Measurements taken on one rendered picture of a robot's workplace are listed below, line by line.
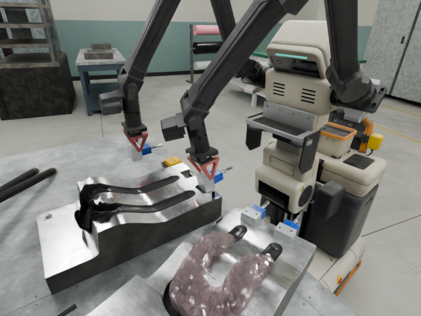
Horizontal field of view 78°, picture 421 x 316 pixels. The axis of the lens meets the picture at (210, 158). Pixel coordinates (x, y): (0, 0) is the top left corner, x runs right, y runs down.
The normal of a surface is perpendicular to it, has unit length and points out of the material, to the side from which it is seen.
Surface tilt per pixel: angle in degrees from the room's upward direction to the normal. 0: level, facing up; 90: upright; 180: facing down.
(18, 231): 0
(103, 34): 90
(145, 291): 0
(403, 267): 0
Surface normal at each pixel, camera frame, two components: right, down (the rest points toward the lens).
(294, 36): -0.49, -0.45
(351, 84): 0.21, 0.85
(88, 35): 0.37, 0.44
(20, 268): 0.02, -0.88
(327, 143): -0.75, 0.33
